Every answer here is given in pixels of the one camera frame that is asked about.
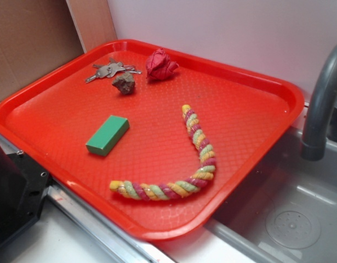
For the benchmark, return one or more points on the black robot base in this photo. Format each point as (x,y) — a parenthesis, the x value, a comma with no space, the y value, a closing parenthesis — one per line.
(23,187)

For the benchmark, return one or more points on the red plastic tray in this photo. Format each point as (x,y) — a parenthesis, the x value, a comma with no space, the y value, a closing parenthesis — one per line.
(242,113)

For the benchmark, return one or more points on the brown rock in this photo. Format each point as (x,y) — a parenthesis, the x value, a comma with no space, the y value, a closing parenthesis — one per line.
(125,83)

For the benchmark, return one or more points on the crumpled red paper ball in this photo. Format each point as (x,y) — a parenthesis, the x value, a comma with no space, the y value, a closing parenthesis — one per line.
(159,66)

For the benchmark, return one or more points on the green rectangular block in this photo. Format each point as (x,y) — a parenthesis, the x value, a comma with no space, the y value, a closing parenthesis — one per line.
(107,136)

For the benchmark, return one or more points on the silver key bunch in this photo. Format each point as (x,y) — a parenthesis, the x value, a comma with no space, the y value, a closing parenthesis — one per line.
(110,70)

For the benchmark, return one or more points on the grey toy sink basin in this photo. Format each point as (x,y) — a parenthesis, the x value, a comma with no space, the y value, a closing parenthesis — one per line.
(285,210)

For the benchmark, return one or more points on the grey toy faucet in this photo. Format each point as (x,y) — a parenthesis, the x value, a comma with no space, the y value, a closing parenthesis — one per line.
(321,119)

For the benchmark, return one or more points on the brown cardboard panel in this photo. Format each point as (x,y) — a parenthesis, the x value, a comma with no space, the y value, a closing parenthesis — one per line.
(37,37)

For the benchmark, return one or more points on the silver metal rail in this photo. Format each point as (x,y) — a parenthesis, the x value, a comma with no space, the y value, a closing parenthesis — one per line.
(67,229)

